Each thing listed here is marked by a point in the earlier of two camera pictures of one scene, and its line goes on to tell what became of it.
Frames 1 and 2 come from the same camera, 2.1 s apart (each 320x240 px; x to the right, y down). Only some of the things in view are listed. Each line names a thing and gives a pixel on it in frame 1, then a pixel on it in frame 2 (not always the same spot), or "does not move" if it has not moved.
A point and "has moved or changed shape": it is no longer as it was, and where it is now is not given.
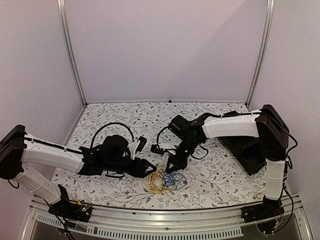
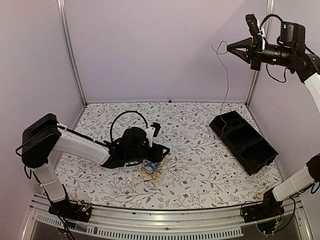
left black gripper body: (138, 170) -> (156, 156)
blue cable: (169, 179) has moved or changed shape
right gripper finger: (169, 170) -> (245, 56)
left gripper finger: (148, 164) -> (165, 153)
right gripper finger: (181, 168) -> (242, 44)
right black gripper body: (183, 161) -> (256, 58)
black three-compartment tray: (247, 151) does not move
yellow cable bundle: (153, 183) has moved or changed shape
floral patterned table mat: (210, 176) does not move
